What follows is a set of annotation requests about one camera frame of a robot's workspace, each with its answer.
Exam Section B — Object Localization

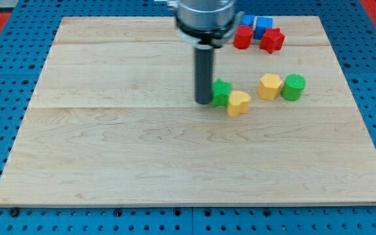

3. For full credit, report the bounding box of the green cylinder block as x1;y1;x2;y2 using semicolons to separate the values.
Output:
281;74;307;101

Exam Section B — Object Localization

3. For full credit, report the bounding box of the yellow hexagon block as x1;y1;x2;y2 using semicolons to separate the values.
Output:
257;74;283;101

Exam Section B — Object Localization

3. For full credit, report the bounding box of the blue cube block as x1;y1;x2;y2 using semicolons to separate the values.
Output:
253;16;273;40

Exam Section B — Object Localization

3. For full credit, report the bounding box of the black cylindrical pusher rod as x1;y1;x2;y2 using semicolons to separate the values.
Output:
194;48;214;104

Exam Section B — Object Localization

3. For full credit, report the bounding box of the red star block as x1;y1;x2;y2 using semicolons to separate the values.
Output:
259;28;285;54

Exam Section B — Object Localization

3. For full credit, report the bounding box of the wooden board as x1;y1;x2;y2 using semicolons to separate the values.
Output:
0;16;376;208

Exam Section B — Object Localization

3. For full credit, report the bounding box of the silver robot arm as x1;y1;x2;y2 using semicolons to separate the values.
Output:
154;0;245;104

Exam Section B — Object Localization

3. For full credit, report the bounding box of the yellow heart block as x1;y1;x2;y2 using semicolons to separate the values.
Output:
227;90;251;117

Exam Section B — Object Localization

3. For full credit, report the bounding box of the small blue block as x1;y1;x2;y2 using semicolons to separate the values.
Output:
240;14;255;28

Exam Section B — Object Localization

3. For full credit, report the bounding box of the red cylinder block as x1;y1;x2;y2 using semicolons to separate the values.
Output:
233;25;253;50

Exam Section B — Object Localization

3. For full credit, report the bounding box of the green star block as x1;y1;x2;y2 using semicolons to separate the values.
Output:
211;78;232;108

